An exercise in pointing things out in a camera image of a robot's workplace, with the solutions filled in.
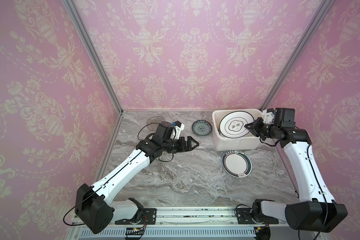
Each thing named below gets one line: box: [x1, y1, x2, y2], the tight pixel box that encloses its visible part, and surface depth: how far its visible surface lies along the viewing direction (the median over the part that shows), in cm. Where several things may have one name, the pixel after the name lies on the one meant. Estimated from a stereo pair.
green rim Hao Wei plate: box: [219, 120, 228, 138], surface depth 82 cm
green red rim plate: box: [221, 150, 252, 178], surface depth 94 cm
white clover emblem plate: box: [219, 111, 255, 139], surface depth 80 cm
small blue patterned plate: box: [192, 119, 213, 136], surface depth 112 cm
